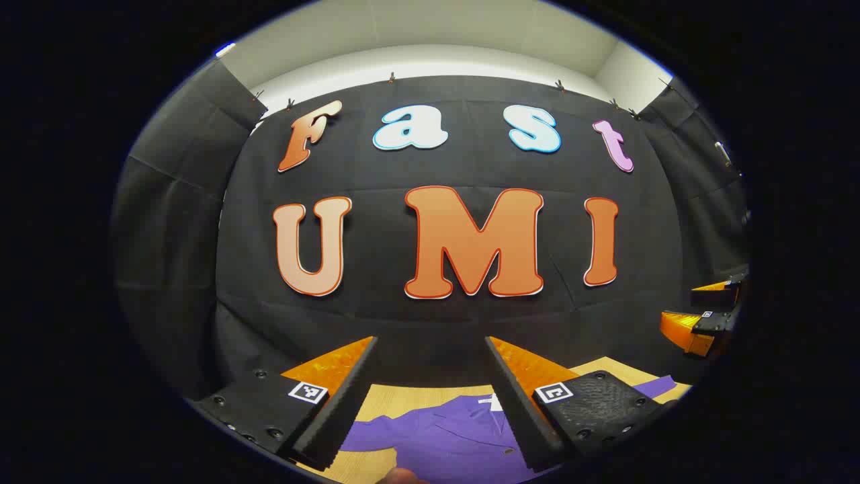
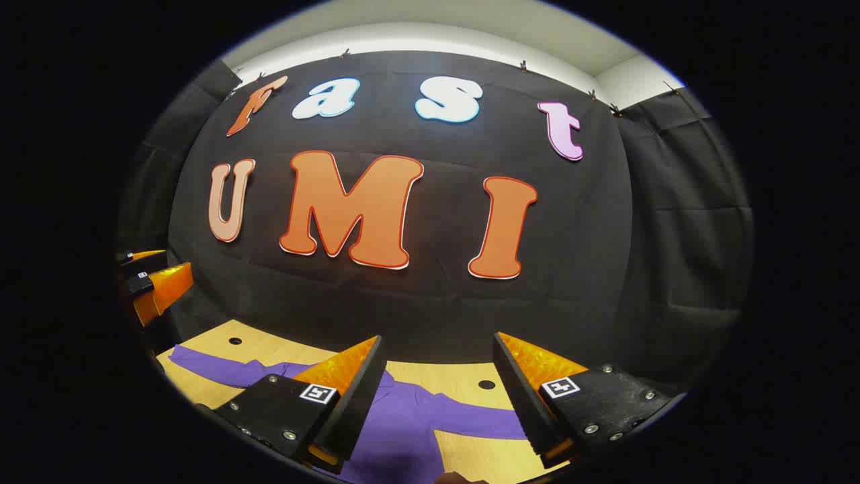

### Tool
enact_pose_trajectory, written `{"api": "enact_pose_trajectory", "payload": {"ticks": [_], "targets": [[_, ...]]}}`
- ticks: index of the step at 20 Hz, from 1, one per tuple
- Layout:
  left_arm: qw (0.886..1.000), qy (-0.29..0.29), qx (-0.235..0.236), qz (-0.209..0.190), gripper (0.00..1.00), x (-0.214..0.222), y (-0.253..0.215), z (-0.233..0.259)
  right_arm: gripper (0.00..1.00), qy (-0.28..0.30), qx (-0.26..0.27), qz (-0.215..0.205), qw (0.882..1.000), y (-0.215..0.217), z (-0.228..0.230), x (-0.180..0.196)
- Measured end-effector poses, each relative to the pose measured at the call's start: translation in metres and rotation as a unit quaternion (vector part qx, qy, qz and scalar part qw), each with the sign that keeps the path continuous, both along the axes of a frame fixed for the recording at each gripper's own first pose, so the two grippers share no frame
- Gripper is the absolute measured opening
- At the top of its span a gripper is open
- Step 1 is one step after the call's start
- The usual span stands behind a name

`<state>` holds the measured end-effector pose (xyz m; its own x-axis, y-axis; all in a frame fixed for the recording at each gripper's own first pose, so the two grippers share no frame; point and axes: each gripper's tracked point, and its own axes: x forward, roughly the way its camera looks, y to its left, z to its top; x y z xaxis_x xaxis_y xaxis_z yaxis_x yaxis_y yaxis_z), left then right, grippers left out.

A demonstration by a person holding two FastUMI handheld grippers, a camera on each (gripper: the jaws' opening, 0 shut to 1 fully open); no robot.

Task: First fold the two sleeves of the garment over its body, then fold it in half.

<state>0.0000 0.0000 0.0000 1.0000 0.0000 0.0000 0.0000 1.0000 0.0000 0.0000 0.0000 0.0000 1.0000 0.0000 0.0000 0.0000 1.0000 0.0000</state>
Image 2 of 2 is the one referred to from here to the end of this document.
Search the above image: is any purple shirt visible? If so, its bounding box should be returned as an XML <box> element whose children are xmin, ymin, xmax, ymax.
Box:
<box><xmin>168</xmin><ymin>345</ymin><xmax>528</xmax><ymax>484</ymax></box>

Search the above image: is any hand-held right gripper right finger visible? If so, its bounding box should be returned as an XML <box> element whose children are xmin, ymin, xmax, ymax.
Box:
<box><xmin>492</xmin><ymin>331</ymin><xmax>687</xmax><ymax>470</ymax></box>

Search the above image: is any row of backdrop clips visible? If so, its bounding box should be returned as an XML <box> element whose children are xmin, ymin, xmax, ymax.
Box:
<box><xmin>232</xmin><ymin>47</ymin><xmax>681</xmax><ymax>116</ymax></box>

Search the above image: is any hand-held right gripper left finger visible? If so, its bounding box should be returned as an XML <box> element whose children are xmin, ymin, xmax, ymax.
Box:
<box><xmin>214</xmin><ymin>335</ymin><xmax>389</xmax><ymax>475</ymax></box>

